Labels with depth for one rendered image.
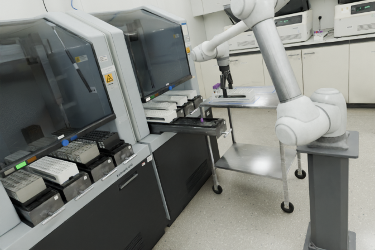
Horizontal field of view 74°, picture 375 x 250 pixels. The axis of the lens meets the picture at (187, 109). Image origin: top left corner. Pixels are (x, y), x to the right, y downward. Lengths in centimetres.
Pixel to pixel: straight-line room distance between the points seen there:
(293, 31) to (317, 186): 242
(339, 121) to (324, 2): 295
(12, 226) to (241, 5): 134
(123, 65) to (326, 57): 264
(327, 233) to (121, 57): 155
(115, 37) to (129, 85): 30
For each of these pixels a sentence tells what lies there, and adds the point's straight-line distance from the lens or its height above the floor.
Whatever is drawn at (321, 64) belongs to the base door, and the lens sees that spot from 359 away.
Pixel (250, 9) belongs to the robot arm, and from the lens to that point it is 119.
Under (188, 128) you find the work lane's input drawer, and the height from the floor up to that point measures 79.
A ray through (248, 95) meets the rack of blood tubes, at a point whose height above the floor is 87.
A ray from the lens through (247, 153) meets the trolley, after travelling 219.
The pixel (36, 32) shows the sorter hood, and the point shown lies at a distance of 153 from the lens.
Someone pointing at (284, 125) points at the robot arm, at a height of 90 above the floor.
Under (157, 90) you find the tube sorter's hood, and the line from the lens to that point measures 177.
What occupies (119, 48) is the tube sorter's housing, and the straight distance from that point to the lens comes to 158.
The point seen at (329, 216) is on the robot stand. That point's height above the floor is 29.
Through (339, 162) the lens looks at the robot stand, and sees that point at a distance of 142.
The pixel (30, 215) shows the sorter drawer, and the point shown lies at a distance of 127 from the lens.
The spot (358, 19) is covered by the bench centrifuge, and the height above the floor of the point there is 108.
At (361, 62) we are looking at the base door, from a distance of 358.
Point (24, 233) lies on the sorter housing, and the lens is 130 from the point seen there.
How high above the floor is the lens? 139
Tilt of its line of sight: 18 degrees down
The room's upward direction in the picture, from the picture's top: 12 degrees counter-clockwise
